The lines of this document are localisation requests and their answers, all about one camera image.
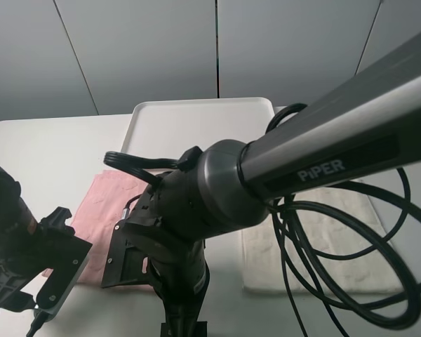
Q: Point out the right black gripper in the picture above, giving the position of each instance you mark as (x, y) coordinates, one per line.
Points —
(182, 287)

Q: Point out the pink terry towel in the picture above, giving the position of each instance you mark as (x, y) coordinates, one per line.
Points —
(97, 215)

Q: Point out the white rectangular plastic tray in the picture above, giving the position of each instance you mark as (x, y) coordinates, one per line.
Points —
(165, 129)

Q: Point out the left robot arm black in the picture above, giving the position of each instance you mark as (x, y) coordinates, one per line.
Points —
(14, 235)

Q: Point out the cream white terry towel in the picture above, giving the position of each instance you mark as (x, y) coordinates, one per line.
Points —
(369, 274)

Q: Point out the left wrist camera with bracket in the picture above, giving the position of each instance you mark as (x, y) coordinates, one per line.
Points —
(59, 250)

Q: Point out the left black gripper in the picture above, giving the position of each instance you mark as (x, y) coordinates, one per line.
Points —
(14, 274)

